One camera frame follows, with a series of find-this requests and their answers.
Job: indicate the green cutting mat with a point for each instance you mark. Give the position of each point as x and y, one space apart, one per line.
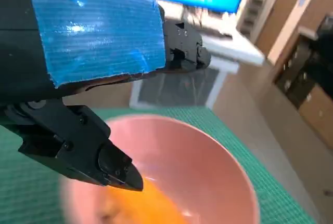
26 182

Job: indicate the brown cardboard box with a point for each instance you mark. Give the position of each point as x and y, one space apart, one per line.
317 115

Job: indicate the grey arched cabinet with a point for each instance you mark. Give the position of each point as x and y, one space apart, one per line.
256 5

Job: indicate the pink bowl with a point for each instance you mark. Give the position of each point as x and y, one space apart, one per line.
195 156

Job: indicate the white mesh cabinet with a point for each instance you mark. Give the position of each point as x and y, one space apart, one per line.
182 89

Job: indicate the orange rectangular toy bread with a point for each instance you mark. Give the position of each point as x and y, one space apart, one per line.
156 203

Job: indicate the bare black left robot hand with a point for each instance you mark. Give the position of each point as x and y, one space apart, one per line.
91 39

